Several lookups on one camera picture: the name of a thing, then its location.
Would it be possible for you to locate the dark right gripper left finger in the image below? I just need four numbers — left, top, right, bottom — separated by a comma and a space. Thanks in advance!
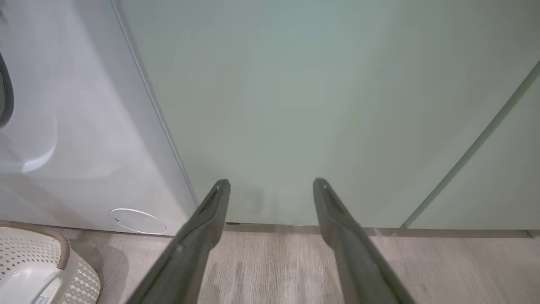
126, 179, 232, 304

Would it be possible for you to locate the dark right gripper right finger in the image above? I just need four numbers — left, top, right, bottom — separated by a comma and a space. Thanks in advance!
313, 177, 417, 304

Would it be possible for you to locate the dark grey rounded object edge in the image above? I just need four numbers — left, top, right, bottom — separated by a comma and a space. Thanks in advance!
0, 52, 15, 130

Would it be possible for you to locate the white front-load washing machine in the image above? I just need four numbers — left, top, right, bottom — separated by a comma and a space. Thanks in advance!
0, 0, 200, 236

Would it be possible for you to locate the cream perforated laundry basket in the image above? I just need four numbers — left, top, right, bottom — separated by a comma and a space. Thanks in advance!
0, 220, 102, 304

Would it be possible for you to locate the wide pale green cabinet door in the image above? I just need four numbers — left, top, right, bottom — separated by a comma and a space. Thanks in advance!
112, 0, 540, 229

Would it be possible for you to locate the round white filter cover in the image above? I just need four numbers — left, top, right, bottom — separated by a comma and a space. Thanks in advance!
109, 208, 168, 235

